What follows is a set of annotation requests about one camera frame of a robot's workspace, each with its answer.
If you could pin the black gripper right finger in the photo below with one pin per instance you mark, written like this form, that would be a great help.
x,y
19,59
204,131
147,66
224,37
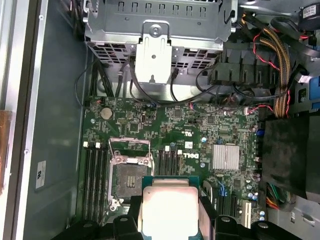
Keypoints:
x,y
225,231

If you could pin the black expansion slot blue latch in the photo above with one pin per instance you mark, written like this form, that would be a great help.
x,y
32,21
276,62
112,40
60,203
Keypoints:
x,y
220,202

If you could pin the RAM slot with white clips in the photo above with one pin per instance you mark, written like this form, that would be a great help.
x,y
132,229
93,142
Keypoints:
x,y
86,180
178,162
98,180
166,162

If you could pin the round coin battery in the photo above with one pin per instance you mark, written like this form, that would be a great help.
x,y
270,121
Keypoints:
x,y
106,113

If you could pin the metal socket cover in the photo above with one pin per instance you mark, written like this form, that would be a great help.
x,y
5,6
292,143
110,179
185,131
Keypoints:
x,y
120,160

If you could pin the black plastic cover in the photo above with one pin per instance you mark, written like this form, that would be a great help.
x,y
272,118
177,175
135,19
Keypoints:
x,y
285,160

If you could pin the white label sticker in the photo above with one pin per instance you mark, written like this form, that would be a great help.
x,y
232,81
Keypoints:
x,y
40,175

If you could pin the white expansion slot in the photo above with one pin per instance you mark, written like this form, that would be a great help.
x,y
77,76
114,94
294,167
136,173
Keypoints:
x,y
246,215

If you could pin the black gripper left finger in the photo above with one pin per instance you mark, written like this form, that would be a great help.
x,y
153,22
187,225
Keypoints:
x,y
125,230

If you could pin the hard disk in blue carrier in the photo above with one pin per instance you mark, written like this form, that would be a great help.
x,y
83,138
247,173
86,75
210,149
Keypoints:
x,y
315,95

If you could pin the silver finned heatsink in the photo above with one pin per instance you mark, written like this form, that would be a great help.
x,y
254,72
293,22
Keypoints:
x,y
225,157

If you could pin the silver CPU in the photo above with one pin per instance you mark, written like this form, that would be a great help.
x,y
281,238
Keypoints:
x,y
170,215

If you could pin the metal disk bay cage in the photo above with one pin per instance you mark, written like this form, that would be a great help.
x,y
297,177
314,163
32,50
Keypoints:
x,y
112,30

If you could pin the thin metal locking lever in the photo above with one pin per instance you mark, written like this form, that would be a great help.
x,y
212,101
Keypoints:
x,y
151,160
109,150

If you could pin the black PC case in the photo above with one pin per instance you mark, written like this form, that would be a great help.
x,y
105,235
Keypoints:
x,y
60,100

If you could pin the silver cage bracket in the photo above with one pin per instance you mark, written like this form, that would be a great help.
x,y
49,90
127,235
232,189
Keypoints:
x,y
153,65

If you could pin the green motherboard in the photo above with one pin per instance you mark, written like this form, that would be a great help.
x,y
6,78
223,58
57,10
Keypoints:
x,y
175,125

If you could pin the CPU socket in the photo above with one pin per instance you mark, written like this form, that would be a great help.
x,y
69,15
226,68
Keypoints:
x,y
125,175

